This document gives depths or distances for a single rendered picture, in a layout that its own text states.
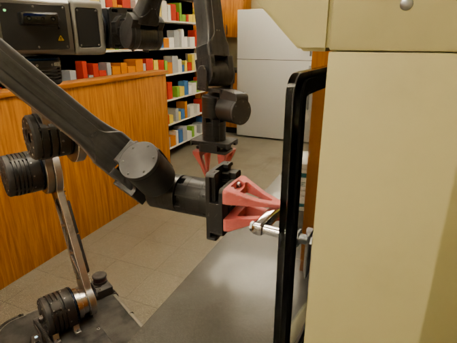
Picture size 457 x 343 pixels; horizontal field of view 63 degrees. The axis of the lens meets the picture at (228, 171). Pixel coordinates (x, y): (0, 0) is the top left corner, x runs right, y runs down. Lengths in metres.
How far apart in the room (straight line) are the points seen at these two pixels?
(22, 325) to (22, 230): 0.85
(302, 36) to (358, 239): 0.19
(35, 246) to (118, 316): 1.08
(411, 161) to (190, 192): 0.30
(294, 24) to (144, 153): 0.26
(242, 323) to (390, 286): 0.38
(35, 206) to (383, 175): 2.49
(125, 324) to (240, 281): 1.07
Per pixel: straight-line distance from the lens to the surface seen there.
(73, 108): 0.59
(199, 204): 0.53
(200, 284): 0.81
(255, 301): 0.77
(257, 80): 5.56
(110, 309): 1.92
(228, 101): 0.83
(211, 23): 0.88
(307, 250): 0.45
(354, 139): 0.35
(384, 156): 0.35
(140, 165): 0.50
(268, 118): 5.58
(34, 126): 1.25
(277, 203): 0.51
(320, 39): 0.34
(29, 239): 2.74
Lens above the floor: 1.42
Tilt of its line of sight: 20 degrees down
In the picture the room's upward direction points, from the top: straight up
